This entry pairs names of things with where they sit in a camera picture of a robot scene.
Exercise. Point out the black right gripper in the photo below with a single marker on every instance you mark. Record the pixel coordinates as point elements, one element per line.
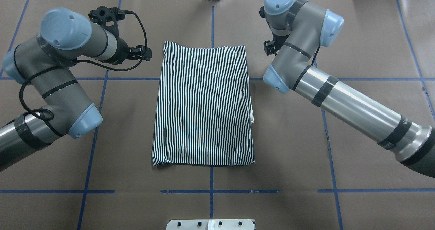
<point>271,47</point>

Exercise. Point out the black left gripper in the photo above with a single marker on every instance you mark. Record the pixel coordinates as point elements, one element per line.
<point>121,54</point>

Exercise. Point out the striped polo shirt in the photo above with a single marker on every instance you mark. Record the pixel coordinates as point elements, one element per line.
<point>204,112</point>

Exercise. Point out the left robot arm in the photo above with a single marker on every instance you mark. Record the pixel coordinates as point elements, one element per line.
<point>55,103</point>

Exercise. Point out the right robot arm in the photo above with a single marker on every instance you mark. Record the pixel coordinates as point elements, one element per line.
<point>299,29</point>

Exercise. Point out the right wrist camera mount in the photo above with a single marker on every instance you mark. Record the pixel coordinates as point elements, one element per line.
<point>262,12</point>

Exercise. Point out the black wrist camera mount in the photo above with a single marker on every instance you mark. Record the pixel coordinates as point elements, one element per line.
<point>107,17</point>

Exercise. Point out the white camera post base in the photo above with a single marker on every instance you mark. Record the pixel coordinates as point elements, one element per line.
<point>211,224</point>

